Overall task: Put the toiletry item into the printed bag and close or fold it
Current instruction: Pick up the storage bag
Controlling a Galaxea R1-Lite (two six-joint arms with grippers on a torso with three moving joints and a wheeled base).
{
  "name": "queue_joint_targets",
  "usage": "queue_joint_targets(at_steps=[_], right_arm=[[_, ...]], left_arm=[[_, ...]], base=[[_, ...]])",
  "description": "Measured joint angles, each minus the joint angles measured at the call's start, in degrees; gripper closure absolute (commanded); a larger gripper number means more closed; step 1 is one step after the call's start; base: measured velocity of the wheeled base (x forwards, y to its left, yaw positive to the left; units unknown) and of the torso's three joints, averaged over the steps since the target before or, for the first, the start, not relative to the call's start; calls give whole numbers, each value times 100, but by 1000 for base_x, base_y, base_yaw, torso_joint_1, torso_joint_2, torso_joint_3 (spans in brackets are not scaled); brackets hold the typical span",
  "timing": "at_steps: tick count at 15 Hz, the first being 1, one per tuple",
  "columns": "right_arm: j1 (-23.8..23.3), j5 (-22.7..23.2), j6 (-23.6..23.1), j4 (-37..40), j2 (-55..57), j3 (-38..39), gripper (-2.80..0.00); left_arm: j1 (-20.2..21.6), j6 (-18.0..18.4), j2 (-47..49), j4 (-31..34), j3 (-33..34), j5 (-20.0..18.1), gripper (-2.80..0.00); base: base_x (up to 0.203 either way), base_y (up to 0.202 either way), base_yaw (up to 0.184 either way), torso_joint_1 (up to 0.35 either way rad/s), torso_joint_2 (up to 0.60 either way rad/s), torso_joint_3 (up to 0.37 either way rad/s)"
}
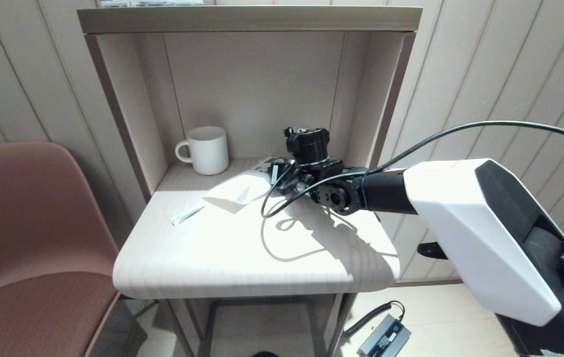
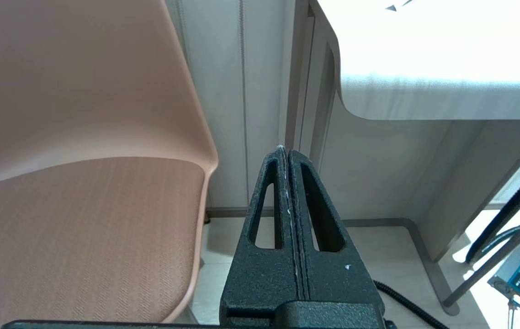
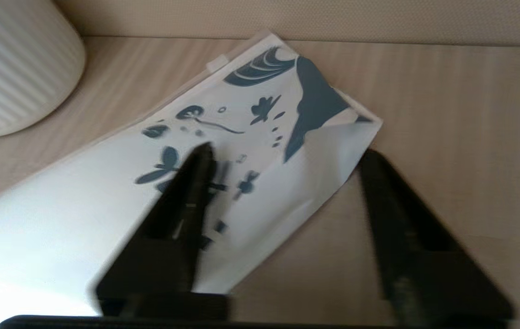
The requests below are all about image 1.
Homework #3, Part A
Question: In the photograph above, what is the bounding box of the white floral plastic bag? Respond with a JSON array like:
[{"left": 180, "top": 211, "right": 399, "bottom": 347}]
[{"left": 203, "top": 158, "right": 287, "bottom": 205}]

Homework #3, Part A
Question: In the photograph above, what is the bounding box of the light wood shelf desk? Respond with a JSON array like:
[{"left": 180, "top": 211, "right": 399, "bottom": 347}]
[{"left": 76, "top": 5, "right": 424, "bottom": 357}]

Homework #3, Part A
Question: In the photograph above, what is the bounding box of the white ribbed mug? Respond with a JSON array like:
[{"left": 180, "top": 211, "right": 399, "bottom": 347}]
[{"left": 175, "top": 126, "right": 229, "bottom": 175}]

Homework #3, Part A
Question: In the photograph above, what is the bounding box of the grey power supply box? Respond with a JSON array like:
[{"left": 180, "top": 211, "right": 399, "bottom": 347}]
[{"left": 357, "top": 313, "right": 411, "bottom": 357}]

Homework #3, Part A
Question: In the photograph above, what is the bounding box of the pink brown chair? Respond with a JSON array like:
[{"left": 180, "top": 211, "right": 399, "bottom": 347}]
[{"left": 0, "top": 141, "right": 131, "bottom": 357}]

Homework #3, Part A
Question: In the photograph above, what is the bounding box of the black glossy hose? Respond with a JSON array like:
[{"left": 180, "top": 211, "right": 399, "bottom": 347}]
[{"left": 417, "top": 242, "right": 449, "bottom": 260}]

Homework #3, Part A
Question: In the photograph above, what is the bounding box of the black ribbed power cable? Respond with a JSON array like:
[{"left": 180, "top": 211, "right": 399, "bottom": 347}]
[{"left": 342, "top": 300, "right": 405, "bottom": 339}]

